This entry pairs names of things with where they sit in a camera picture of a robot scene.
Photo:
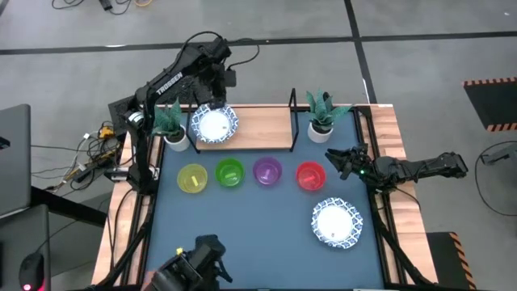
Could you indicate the black orange hazard striped mat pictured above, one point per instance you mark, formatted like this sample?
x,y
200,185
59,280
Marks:
x,y
442,262
494,105

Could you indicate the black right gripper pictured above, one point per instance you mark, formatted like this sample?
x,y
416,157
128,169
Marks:
x,y
363,163

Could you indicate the purple translucent plastic bowl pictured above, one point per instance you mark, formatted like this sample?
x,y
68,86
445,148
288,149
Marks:
x,y
267,170

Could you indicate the dark side desk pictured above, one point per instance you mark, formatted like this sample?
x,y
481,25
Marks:
x,y
68,206

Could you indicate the red translucent plastic bowl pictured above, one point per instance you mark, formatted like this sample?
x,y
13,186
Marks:
x,y
311,176

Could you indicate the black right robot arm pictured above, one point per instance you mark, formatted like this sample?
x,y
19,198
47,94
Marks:
x,y
428,167

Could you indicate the wooden shelf with black frame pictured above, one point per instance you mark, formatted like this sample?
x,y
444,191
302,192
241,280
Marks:
x,y
262,129

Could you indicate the black jointed device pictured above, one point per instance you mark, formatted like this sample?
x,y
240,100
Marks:
x,y
202,258

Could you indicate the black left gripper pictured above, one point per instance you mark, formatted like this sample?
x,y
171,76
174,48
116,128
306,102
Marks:
x,y
214,74

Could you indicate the grey floor stand foot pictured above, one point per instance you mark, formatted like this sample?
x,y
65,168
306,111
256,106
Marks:
x,y
501,155

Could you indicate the grey laptop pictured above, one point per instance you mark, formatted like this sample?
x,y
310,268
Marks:
x,y
14,161

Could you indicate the green translucent plastic bowl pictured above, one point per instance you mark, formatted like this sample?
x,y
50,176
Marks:
x,y
230,173

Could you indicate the blue white patterned bowl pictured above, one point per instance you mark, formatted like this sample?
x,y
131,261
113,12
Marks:
x,y
335,223
214,125

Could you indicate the artificial plant in white pot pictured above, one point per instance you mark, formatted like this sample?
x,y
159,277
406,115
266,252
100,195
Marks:
x,y
319,135
179,143

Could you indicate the black aluminium rig frame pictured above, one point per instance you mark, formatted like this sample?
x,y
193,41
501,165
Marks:
x,y
367,125

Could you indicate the yellow translucent plastic bowl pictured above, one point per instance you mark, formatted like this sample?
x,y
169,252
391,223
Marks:
x,y
193,178

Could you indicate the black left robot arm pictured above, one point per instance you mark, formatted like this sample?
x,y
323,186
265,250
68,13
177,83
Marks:
x,y
169,87

